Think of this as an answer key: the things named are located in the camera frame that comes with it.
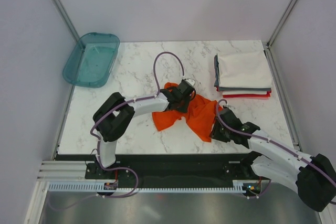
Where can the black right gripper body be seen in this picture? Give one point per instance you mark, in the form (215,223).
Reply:
(220,133)

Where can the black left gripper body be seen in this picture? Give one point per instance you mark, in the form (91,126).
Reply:
(184,104)

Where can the orange t shirt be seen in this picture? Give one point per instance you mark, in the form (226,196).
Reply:
(200,117)

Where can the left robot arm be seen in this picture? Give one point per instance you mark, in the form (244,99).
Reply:
(113,118)

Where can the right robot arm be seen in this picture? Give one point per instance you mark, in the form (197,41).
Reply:
(311,177)

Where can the white folded t shirt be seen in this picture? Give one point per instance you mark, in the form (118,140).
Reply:
(244,70)

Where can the teal plastic bin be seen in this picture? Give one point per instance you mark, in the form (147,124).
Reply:
(91,61)

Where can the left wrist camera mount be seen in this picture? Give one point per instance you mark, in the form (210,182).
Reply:
(189,81)

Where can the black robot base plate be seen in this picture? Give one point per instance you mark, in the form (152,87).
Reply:
(175,166)

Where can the right aluminium side rail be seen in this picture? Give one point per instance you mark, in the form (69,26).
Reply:
(283,98)

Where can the white slotted cable duct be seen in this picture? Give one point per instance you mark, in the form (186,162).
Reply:
(154,186)

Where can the right aluminium frame post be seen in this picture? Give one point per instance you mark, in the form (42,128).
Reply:
(288,10)

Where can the aluminium frame post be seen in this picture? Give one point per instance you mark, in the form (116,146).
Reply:
(288,10)
(65,17)

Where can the left aluminium frame post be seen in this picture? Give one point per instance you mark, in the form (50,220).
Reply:
(65,17)

